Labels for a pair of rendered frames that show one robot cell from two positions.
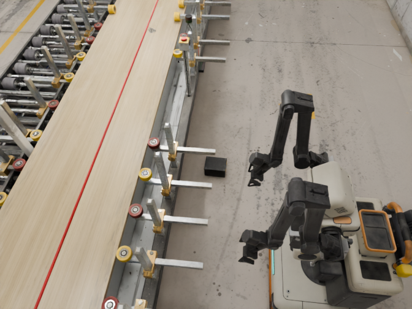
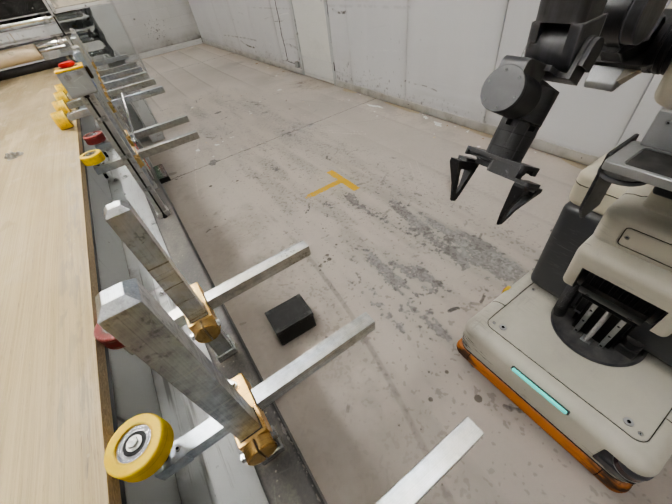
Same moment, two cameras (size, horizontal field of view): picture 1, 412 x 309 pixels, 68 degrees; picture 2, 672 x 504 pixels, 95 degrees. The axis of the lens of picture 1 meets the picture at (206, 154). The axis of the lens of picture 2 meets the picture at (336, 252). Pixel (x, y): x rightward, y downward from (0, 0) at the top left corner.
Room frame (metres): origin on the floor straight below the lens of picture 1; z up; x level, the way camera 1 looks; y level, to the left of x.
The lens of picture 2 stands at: (0.73, 0.21, 1.36)
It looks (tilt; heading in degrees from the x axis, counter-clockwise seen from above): 44 degrees down; 325
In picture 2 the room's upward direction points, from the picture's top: 10 degrees counter-clockwise
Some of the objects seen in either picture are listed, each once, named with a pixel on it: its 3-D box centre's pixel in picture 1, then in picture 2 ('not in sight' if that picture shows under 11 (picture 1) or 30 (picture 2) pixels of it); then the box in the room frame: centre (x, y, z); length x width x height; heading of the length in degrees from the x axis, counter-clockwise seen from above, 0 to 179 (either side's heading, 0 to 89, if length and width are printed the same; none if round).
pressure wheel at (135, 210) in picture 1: (137, 213); not in sight; (0.80, 0.42, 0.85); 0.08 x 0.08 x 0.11
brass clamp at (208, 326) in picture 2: (173, 151); (199, 312); (1.26, 0.22, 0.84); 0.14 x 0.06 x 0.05; 172
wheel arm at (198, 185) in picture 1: (178, 184); (277, 385); (1.02, 0.19, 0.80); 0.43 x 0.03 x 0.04; 82
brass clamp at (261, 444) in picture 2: (167, 185); (247, 417); (1.01, 0.26, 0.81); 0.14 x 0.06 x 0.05; 172
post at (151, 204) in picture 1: (157, 221); not in sight; (0.74, 0.30, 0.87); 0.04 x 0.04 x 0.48; 82
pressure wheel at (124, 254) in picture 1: (125, 255); not in sight; (0.55, 0.45, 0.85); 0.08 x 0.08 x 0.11
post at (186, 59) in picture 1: (187, 73); (130, 162); (1.97, 0.12, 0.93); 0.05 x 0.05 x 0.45; 82
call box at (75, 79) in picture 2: (184, 44); (77, 81); (1.97, 0.12, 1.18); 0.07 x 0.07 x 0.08; 82
